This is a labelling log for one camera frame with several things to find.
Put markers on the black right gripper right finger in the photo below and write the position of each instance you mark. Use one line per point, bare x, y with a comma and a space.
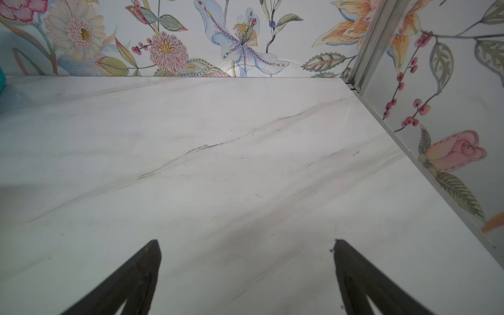
361, 284

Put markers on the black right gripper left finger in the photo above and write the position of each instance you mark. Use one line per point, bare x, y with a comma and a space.
130, 289

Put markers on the teal plastic basket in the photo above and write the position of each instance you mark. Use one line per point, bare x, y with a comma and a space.
3, 80

